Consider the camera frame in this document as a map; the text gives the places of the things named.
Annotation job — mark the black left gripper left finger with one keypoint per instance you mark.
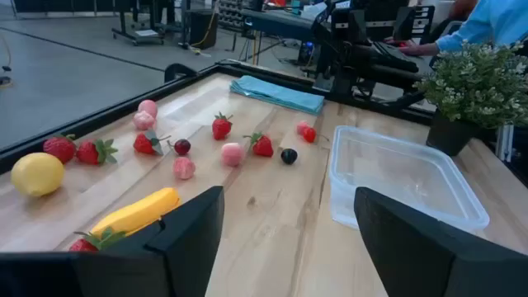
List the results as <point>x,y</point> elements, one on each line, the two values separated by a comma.
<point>185,247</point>

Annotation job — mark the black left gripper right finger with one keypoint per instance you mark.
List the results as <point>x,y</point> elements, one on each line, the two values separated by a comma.
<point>412,255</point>

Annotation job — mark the yellow banana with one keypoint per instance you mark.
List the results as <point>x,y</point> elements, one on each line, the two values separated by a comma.
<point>136,212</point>

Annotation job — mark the dark red cherry with stem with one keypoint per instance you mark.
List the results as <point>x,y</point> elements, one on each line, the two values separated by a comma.
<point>182,147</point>

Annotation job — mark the red strawberry green leaves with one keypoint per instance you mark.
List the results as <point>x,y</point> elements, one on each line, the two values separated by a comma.
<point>88,152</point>
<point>262,146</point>
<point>221,128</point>
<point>82,246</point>
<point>59,147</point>

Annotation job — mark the yellow lemon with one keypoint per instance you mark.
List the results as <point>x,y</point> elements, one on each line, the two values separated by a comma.
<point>37,175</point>

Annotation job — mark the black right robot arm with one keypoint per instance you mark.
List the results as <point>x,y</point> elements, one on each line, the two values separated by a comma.
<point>350,62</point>

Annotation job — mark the clear plastic tupperware container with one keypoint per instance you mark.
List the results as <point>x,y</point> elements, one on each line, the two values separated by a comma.
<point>412,177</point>

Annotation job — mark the folded teal cloth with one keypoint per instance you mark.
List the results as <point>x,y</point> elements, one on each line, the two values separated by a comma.
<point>276,95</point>

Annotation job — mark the potted plant white flowers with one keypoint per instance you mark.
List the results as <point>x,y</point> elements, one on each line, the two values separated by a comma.
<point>474,82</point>

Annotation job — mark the person's hand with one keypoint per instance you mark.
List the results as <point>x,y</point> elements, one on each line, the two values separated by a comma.
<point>416,49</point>

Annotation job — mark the black floor cabinet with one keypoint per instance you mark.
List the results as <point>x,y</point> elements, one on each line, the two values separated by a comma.
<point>202,29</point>

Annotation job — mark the black slatted chair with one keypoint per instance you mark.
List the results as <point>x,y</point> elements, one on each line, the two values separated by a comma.
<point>416,20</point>

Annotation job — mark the parts bin rack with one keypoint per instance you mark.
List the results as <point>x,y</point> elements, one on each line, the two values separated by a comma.
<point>231,14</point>

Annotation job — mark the black rolling stand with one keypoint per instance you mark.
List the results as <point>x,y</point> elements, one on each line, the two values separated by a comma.
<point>122,18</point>

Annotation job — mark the black workbench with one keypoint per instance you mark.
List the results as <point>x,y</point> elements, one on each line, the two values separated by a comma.
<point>280,22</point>

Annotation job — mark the person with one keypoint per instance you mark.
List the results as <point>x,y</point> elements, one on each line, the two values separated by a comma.
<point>486,20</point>

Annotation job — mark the silver aluminium bracket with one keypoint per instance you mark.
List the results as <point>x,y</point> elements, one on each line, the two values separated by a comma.
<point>504,142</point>

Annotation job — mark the black aluminium table frame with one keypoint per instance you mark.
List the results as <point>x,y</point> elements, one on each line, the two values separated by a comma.
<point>123,109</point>

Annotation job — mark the black frame clamp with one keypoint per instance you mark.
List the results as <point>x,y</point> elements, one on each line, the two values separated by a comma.
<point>179,72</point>

